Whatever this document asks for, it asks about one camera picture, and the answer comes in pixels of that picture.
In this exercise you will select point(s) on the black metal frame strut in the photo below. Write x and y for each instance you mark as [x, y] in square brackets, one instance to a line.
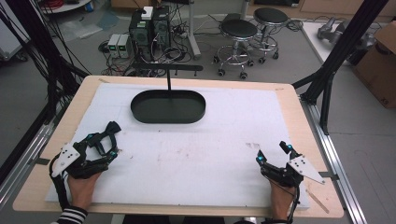
[342, 49]

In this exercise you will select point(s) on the white round table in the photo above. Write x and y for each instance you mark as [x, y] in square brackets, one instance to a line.
[63, 5]

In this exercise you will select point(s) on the brown cardboard box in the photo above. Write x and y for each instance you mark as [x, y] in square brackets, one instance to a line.
[378, 68]

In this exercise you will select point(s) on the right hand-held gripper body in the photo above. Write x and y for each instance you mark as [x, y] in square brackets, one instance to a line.
[281, 175]

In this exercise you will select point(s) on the person's right hand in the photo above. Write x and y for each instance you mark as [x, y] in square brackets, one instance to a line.
[280, 199]

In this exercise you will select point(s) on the black oval tray hanger stand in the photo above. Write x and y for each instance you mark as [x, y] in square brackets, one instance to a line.
[168, 107]

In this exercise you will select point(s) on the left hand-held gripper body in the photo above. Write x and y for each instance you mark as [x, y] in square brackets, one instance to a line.
[77, 161]

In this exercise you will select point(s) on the white power supply unit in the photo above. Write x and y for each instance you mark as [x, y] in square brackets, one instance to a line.
[113, 43]
[124, 45]

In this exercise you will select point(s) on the white foam mat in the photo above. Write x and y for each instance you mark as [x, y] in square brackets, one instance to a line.
[193, 155]

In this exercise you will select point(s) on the person's left hand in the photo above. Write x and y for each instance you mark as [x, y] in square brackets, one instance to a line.
[81, 189]

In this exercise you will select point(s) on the thin wooden stick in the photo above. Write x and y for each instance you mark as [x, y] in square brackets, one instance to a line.
[317, 201]

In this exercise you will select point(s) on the person's dark lap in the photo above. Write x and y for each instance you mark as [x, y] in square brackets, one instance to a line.
[174, 219]

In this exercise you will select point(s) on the black bow tie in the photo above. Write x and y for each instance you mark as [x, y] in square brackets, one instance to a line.
[112, 127]

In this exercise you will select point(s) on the grey machine part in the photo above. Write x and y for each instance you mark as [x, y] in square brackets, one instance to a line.
[337, 31]

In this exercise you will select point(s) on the white box on computer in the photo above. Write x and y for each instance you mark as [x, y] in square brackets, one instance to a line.
[147, 13]

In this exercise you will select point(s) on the black computer tower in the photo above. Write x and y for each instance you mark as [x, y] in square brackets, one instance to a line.
[140, 34]
[161, 29]

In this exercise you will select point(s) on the grey desk leg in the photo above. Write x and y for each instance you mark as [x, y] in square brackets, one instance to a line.
[193, 31]

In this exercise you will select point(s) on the black round stool with castors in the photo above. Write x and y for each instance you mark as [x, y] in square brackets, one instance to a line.
[239, 29]
[270, 15]

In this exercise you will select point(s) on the aluminium side rail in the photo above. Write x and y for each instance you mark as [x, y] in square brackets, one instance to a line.
[25, 158]
[333, 155]

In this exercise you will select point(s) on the black tape strip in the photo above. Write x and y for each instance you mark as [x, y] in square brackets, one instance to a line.
[42, 161]
[329, 175]

